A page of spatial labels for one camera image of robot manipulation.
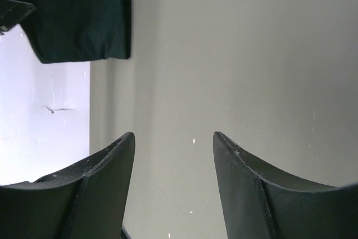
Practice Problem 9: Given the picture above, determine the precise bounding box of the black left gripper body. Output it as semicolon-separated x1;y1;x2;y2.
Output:
1;0;36;35

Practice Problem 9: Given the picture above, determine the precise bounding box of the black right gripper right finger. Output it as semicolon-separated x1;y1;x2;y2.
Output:
213;132;357;239

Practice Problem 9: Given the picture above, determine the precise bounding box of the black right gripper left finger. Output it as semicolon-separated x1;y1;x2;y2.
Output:
1;132;135;238

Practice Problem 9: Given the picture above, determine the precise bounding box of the black t-shirt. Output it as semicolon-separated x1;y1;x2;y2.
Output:
17;0;132;64

